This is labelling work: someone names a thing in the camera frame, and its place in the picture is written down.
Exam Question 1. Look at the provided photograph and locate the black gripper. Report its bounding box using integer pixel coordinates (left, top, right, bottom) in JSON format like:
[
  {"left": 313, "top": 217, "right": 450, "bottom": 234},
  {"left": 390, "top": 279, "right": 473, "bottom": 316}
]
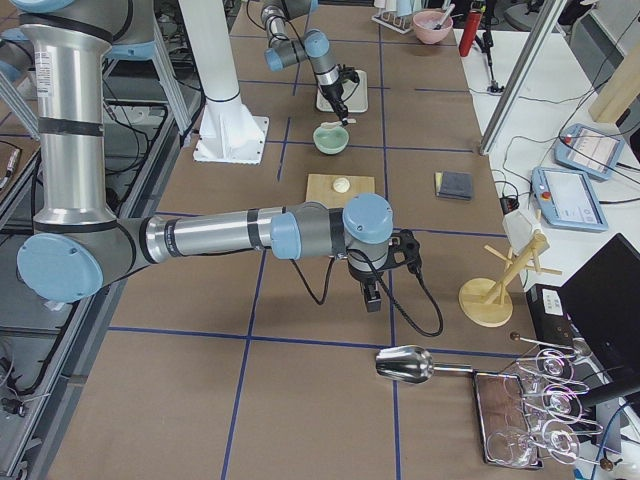
[
  {"left": 320, "top": 82, "right": 349, "bottom": 126},
  {"left": 347, "top": 252, "right": 388, "bottom": 313}
]

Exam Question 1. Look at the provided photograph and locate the green ceramic bowl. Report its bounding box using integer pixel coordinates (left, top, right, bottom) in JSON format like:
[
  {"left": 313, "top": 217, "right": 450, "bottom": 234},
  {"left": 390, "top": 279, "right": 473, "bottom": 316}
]
[{"left": 313, "top": 126, "right": 349, "bottom": 155}]

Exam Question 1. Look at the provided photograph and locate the pink bowl with ice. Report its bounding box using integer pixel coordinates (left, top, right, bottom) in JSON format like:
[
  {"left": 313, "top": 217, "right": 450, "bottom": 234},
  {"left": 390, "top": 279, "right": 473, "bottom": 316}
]
[{"left": 412, "top": 10, "right": 453, "bottom": 45}]

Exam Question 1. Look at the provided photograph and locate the cream bear tray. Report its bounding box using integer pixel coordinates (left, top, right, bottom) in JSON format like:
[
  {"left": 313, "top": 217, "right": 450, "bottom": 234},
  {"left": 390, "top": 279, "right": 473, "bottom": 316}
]
[{"left": 315, "top": 69, "right": 369, "bottom": 114}]

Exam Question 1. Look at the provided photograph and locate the bamboo cutting board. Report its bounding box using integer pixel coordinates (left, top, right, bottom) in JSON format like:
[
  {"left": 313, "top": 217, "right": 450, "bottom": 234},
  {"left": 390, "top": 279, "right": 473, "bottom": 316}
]
[{"left": 305, "top": 174, "right": 375, "bottom": 208}]

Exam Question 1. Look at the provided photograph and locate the steel scoop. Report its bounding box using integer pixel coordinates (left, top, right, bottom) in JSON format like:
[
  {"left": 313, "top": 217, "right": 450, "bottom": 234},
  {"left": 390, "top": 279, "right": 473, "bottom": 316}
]
[{"left": 375, "top": 345, "right": 474, "bottom": 384}]

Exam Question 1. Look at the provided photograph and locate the wooden mug tree stand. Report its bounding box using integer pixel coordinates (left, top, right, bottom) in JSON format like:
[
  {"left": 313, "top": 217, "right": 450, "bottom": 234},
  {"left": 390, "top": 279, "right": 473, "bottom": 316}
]
[{"left": 458, "top": 229, "right": 562, "bottom": 328}]

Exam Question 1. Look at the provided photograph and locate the steel muddler black tip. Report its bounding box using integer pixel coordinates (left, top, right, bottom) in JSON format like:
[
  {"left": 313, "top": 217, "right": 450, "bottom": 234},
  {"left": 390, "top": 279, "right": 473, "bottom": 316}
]
[{"left": 435, "top": 3, "right": 455, "bottom": 30}]

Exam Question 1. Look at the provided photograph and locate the red bottle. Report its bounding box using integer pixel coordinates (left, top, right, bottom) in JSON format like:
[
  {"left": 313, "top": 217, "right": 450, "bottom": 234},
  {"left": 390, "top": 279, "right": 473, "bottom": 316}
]
[{"left": 459, "top": 10, "right": 483, "bottom": 57}]

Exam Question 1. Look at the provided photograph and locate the black selfie stick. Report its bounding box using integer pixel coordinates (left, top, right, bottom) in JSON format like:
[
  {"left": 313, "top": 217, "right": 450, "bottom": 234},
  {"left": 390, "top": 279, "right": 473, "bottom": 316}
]
[{"left": 475, "top": 19, "right": 505, "bottom": 94}]

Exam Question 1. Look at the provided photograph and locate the near teach pendant tablet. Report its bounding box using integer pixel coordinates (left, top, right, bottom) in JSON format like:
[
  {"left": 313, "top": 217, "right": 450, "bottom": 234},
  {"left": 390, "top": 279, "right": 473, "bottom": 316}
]
[{"left": 531, "top": 167, "right": 608, "bottom": 232}]

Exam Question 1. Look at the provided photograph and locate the teach pendant tablet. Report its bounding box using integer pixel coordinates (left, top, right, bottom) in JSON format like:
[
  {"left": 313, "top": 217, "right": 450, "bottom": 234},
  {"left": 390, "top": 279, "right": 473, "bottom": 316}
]
[
  {"left": 531, "top": 167, "right": 608, "bottom": 232},
  {"left": 554, "top": 123, "right": 624, "bottom": 181}
]

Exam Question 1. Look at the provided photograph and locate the black laptop monitor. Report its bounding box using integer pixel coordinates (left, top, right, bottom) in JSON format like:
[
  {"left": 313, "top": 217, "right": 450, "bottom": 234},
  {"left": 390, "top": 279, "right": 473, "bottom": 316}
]
[{"left": 560, "top": 233, "right": 639, "bottom": 401}]

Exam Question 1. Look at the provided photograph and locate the far teach pendant tablet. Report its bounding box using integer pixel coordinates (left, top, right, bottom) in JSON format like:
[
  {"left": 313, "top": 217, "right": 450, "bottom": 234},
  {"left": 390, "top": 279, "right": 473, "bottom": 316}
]
[{"left": 554, "top": 123, "right": 624, "bottom": 181}]

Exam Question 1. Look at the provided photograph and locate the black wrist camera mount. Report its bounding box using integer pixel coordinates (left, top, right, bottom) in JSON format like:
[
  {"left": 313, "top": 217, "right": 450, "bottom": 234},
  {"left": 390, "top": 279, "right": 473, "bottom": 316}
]
[{"left": 387, "top": 229, "right": 422, "bottom": 276}]

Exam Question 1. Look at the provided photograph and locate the white wire cup rack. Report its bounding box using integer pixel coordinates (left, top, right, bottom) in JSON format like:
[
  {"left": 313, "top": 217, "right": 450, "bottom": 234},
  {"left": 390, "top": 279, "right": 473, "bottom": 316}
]
[{"left": 371, "top": 0, "right": 423, "bottom": 34}]

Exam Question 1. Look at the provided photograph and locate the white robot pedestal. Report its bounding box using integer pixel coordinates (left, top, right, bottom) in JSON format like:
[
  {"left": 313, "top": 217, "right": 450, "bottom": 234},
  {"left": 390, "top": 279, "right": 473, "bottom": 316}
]
[{"left": 179, "top": 0, "right": 269, "bottom": 165}]

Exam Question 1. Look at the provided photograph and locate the aluminium frame post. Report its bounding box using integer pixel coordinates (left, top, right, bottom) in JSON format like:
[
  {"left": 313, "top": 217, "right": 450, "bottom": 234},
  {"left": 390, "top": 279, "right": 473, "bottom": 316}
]
[{"left": 479, "top": 0, "right": 567, "bottom": 155}]

